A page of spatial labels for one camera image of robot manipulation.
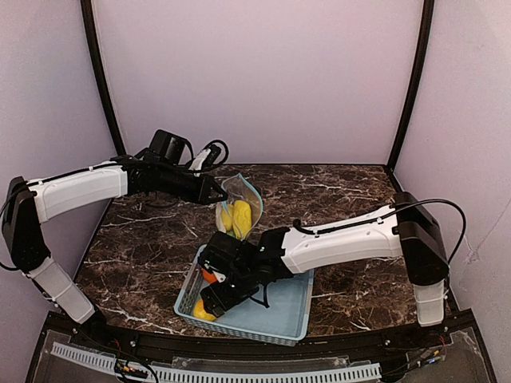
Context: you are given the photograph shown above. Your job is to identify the orange toy fruit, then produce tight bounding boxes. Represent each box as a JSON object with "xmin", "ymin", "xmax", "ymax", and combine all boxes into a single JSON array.
[{"xmin": 202, "ymin": 269, "xmax": 218, "ymax": 284}]

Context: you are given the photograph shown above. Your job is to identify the orange yellow toy mango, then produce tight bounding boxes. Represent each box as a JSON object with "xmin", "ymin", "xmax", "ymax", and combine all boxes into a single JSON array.
[{"xmin": 192, "ymin": 299, "xmax": 216, "ymax": 322}]

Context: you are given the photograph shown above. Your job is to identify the clear zip bag blue zipper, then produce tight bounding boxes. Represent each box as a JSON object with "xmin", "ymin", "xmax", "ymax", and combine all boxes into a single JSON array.
[{"xmin": 216, "ymin": 174, "xmax": 263, "ymax": 240}]

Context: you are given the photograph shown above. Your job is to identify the yellow wrinkled toy fruit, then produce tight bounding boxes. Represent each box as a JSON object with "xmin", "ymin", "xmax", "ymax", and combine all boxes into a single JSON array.
[{"xmin": 232, "ymin": 200, "xmax": 252, "ymax": 239}]

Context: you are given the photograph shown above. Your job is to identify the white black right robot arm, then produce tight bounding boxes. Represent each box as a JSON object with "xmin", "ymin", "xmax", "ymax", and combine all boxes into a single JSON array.
[{"xmin": 198, "ymin": 192, "xmax": 459, "ymax": 327}]

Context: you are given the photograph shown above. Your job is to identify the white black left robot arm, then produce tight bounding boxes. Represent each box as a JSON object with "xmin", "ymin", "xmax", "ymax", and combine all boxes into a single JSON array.
[{"xmin": 1, "ymin": 156, "xmax": 228, "ymax": 325}]

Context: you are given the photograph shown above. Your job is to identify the light blue perforated plastic basket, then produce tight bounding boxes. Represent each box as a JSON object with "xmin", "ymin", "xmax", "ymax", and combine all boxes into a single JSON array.
[{"xmin": 174, "ymin": 258, "xmax": 315, "ymax": 346}]

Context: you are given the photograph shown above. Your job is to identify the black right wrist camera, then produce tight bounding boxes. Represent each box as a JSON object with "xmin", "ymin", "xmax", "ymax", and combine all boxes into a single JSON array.
[{"xmin": 198, "ymin": 231, "xmax": 257, "ymax": 277}]

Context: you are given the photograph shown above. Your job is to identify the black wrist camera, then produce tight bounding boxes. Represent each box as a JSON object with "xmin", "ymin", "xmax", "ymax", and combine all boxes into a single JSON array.
[
  {"xmin": 198, "ymin": 231, "xmax": 257, "ymax": 277},
  {"xmin": 149, "ymin": 129, "xmax": 188, "ymax": 165}
]

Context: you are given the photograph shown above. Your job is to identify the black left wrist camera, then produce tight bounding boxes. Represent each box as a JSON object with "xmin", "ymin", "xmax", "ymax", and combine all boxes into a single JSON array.
[{"xmin": 149, "ymin": 129, "xmax": 188, "ymax": 165}]

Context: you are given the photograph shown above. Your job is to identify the white slotted cable duct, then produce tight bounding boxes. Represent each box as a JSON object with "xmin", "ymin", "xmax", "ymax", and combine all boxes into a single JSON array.
[{"xmin": 51, "ymin": 342, "xmax": 382, "ymax": 383}]

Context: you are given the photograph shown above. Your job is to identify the black table front rail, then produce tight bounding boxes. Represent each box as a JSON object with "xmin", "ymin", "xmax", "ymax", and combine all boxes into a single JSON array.
[{"xmin": 90, "ymin": 326, "xmax": 440, "ymax": 361}]

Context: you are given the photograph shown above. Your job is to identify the black frame post left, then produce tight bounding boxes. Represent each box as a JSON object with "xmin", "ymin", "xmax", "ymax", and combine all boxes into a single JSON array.
[{"xmin": 80, "ymin": 0, "xmax": 127, "ymax": 156}]

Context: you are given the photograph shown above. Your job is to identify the black frame post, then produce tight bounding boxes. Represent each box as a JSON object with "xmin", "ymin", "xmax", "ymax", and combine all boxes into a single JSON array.
[
  {"xmin": 386, "ymin": 0, "xmax": 435, "ymax": 175},
  {"xmin": 80, "ymin": 0, "xmax": 127, "ymax": 156}
]

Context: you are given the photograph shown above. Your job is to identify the black frame post right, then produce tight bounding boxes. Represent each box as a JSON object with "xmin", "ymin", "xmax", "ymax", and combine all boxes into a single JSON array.
[{"xmin": 386, "ymin": 0, "xmax": 435, "ymax": 175}]

